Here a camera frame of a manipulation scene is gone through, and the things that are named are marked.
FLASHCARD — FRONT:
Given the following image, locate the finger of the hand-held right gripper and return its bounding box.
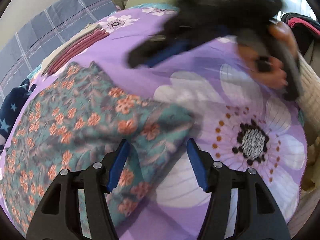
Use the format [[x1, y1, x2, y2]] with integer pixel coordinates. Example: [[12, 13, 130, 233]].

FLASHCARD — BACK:
[[127, 34, 198, 68]]

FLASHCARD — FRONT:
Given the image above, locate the person's right hand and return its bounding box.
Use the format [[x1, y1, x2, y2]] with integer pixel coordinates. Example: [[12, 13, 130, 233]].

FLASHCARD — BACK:
[[236, 20, 300, 90]]

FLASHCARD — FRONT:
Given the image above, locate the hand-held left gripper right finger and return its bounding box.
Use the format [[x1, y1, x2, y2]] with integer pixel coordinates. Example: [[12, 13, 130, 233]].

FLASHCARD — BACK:
[[186, 138, 292, 240]]

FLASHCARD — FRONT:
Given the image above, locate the navy star-print cloth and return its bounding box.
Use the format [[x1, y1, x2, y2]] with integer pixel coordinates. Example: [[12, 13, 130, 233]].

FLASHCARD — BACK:
[[0, 79, 37, 145]]

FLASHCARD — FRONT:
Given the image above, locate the teal floral shirt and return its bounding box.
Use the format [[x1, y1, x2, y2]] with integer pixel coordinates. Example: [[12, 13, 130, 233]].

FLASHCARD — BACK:
[[0, 61, 195, 240]]

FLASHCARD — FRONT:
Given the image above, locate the blue plaid quilt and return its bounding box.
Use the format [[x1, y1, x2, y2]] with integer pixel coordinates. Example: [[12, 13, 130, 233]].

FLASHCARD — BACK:
[[0, 0, 120, 100]]

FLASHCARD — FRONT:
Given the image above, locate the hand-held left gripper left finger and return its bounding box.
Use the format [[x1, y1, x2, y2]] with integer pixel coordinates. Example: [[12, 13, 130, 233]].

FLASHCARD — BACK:
[[26, 139, 130, 240]]

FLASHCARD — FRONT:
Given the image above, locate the black and red bag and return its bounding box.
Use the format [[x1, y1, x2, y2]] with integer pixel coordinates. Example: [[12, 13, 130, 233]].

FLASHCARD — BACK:
[[281, 12, 320, 55]]

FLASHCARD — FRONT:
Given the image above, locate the folded beige garment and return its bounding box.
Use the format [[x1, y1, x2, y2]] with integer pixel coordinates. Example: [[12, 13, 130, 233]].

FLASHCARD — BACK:
[[41, 22, 100, 68]]

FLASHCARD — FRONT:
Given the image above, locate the purple floral bedsheet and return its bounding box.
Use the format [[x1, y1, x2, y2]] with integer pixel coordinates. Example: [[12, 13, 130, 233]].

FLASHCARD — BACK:
[[0, 1, 309, 240]]

